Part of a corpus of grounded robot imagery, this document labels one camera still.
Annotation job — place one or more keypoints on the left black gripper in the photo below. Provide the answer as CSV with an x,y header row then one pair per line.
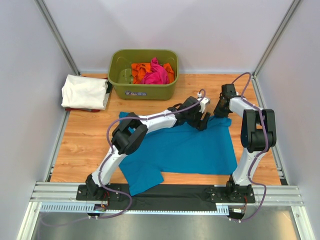
x,y
200,125

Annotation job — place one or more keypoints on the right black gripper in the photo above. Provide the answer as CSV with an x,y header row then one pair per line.
x,y
217,112

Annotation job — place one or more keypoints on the blue t shirt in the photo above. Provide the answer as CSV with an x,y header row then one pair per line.
x,y
181,149

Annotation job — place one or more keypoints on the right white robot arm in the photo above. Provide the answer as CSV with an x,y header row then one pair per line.
x,y
258,134

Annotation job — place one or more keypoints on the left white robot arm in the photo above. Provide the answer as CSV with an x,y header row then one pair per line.
x,y
131,131

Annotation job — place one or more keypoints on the pink t shirt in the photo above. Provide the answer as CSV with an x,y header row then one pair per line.
x,y
157,76

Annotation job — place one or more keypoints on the black cloth strip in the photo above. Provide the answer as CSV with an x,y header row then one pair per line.
x,y
174,197

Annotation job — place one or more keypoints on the orange t shirt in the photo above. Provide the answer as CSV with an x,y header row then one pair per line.
x,y
138,71

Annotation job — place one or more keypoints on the olive green plastic tub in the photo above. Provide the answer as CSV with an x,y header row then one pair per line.
x,y
120,77

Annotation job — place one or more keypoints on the folded white t shirt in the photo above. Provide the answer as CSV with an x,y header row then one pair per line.
x,y
83,92

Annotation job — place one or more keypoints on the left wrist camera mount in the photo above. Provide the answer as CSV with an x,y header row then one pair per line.
x,y
203,101

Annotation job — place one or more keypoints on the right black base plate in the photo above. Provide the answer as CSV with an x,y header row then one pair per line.
x,y
225,195

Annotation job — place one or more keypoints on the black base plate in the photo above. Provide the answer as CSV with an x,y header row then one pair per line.
x,y
83,194
225,195

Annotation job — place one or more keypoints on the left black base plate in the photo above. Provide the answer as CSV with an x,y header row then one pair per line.
x,y
83,194

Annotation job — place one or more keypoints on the white slotted cable duct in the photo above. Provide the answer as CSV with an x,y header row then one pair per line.
x,y
91,208

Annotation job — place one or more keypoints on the aluminium frame rail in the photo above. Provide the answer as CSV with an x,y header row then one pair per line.
x,y
276,195

